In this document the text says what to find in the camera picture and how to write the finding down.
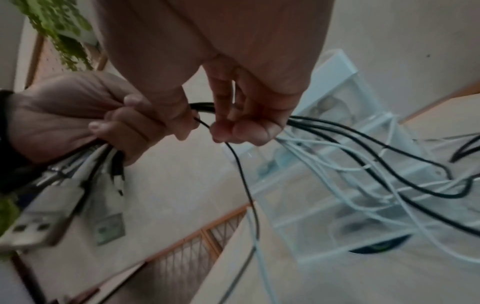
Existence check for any person's right hand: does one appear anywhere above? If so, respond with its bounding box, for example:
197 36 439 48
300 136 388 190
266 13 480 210
93 0 335 147

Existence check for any person's left hand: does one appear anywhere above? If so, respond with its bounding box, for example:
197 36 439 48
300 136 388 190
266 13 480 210
5 70 168 167

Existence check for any white drawer organizer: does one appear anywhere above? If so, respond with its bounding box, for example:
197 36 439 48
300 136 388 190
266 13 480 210
221 49 451 265

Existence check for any bundle of black white cables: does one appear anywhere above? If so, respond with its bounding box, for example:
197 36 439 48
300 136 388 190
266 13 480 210
187 102 480 304

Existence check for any wooden framed pegboard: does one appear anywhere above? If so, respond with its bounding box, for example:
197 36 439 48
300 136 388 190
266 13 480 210
24 33 110 90

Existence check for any green leafy plant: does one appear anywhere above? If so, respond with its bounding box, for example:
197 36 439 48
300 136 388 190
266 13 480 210
11 0 95 72

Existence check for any dark blue round object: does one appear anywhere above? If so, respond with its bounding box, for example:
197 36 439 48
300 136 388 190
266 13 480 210
348 234 412 254

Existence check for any white table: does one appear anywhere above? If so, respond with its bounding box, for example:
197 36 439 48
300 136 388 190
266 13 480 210
190 95 480 304

